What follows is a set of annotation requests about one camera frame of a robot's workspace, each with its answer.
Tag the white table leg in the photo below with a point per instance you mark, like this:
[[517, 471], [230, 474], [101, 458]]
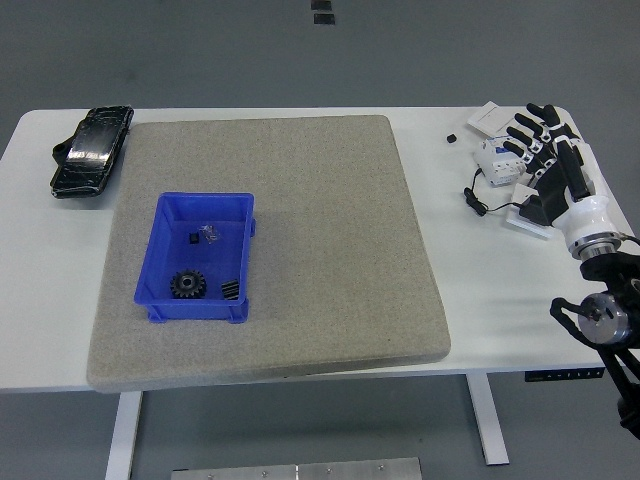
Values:
[[487, 425], [122, 435]]

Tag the white switch plate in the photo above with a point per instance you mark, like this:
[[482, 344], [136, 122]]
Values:
[[490, 119]]

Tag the grey metal plate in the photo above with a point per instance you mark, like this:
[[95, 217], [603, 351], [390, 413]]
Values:
[[295, 470]]

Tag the small black nut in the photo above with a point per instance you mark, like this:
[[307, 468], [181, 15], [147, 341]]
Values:
[[193, 238]]

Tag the clear bag of screws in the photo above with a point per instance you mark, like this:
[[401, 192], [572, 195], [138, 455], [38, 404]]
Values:
[[211, 234]]

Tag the black wrapped device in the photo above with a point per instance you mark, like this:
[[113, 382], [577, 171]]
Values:
[[90, 150]]

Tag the grey-brown mat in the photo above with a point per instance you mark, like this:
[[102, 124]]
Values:
[[300, 175]]

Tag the large black gear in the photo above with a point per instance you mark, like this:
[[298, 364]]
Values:
[[189, 284]]

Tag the black table control panel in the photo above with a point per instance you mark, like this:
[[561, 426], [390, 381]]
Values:
[[565, 374]]

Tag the small black cube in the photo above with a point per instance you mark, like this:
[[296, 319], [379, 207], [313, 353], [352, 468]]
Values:
[[452, 137]]

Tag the white circuit breaker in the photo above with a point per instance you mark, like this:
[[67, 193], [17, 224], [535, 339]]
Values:
[[495, 165]]

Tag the black floor socket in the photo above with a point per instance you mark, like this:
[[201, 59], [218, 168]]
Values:
[[321, 4], [324, 19]]

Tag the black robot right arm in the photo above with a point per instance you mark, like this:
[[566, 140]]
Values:
[[610, 300]]

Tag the blue plastic box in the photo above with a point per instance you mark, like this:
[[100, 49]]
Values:
[[200, 250]]

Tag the small black gear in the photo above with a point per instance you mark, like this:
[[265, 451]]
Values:
[[230, 290]]

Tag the black power adapter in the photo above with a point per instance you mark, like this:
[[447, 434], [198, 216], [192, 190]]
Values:
[[530, 210]]

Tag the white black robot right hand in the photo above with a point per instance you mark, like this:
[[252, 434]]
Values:
[[555, 195]]

